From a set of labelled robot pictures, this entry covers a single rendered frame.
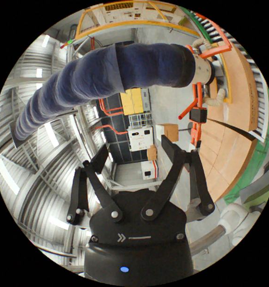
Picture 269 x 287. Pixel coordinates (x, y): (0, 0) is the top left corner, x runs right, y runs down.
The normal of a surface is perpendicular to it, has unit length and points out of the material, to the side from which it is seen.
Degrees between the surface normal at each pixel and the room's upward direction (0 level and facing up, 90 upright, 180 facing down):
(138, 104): 90
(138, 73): 68
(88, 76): 98
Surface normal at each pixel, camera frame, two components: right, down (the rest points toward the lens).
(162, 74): -0.15, 0.93
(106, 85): 0.26, 0.92
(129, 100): 0.04, 0.48
